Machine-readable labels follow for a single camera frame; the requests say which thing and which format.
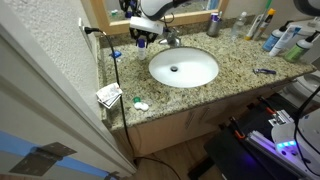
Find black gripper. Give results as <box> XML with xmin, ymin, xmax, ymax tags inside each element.
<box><xmin>129</xmin><ymin>27</ymin><xmax>158</xmax><ymax>44</ymax></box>

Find small white bottle blue cap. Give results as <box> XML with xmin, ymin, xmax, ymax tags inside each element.
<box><xmin>136</xmin><ymin>38</ymin><xmax>147</xmax><ymax>62</ymax></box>

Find white lotion tube yellow cap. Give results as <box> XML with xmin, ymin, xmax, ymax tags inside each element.
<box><xmin>244</xmin><ymin>13</ymin><xmax>265</xmax><ymax>42</ymax></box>

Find blue soap pump bottle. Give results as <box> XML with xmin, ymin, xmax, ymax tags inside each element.
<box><xmin>262</xmin><ymin>20</ymin><xmax>295</xmax><ymax>53</ymax></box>

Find green soap pump bottle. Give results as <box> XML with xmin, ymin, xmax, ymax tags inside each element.
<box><xmin>283</xmin><ymin>30</ymin><xmax>320</xmax><ymax>64</ymax></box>

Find white oval sink basin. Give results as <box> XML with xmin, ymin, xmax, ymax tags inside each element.
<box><xmin>148</xmin><ymin>47</ymin><xmax>220</xmax><ymax>89</ymax></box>

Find chrome faucet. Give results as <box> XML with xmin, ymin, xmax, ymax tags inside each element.
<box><xmin>158</xmin><ymin>27</ymin><xmax>183</xmax><ymax>48</ymax></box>

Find small blue plastic item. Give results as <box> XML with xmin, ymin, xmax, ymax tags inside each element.
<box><xmin>109</xmin><ymin>49</ymin><xmax>123</xmax><ymax>61</ymax></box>

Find wood framed mirror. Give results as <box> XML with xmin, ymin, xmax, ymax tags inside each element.
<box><xmin>81</xmin><ymin>0</ymin><xmax>230</xmax><ymax>36</ymax></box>

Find white paper cards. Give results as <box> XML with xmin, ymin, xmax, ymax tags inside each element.
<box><xmin>95</xmin><ymin>82</ymin><xmax>124</xmax><ymax>110</ymax></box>

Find metal toothbrush cup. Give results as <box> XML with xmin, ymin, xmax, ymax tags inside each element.
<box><xmin>206</xmin><ymin>13</ymin><xmax>224</xmax><ymax>38</ymax></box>

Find clear plastic water bottle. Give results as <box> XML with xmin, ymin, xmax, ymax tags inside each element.
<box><xmin>230</xmin><ymin>11</ymin><xmax>248</xmax><ymax>39</ymax></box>

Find light wood vanity cabinet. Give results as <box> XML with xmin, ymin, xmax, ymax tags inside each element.
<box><xmin>109</xmin><ymin>78</ymin><xmax>302</xmax><ymax>158</ymax></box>

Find sunscreen spray can orange cap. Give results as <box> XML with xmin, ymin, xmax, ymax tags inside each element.
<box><xmin>253</xmin><ymin>8</ymin><xmax>277</xmax><ymax>42</ymax></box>

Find white door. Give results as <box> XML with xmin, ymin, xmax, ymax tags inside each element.
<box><xmin>0</xmin><ymin>0</ymin><xmax>138</xmax><ymax>180</ymax></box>

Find blue razor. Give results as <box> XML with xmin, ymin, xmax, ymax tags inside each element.
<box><xmin>252</xmin><ymin>68</ymin><xmax>278</xmax><ymax>76</ymax></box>

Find black orange clamp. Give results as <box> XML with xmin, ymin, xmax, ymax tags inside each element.
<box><xmin>257</xmin><ymin>96</ymin><xmax>278</xmax><ymax>116</ymax></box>
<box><xmin>229</xmin><ymin>116</ymin><xmax>248</xmax><ymax>141</ymax></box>

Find black robot cart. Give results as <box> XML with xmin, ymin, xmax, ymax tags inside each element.
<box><xmin>187</xmin><ymin>93</ymin><xmax>320</xmax><ymax>180</ymax></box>

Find metal door hinge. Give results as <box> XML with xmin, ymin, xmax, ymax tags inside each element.
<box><xmin>8</xmin><ymin>142</ymin><xmax>78</xmax><ymax>177</ymax></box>

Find blue tape strip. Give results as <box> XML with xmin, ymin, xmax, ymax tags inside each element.
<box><xmin>0</xmin><ymin>130</ymin><xmax>110</xmax><ymax>178</ymax></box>

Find white toilet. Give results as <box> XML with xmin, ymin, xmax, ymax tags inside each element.
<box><xmin>279</xmin><ymin>13</ymin><xmax>320</xmax><ymax>113</ymax></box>

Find white wall outlet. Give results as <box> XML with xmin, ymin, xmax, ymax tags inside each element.
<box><xmin>78</xmin><ymin>18</ymin><xmax>93</xmax><ymax>51</ymax></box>

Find black power cable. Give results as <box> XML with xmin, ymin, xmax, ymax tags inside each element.
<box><xmin>83</xmin><ymin>26</ymin><xmax>183</xmax><ymax>180</ymax></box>

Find metal cabinet door handle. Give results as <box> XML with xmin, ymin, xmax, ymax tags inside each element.
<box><xmin>197</xmin><ymin>106</ymin><xmax>211</xmax><ymax>126</ymax></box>
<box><xmin>184</xmin><ymin>109</ymin><xmax>198</xmax><ymax>130</ymax></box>

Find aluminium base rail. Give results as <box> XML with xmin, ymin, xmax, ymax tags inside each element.
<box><xmin>245</xmin><ymin>109</ymin><xmax>303</xmax><ymax>175</ymax></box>

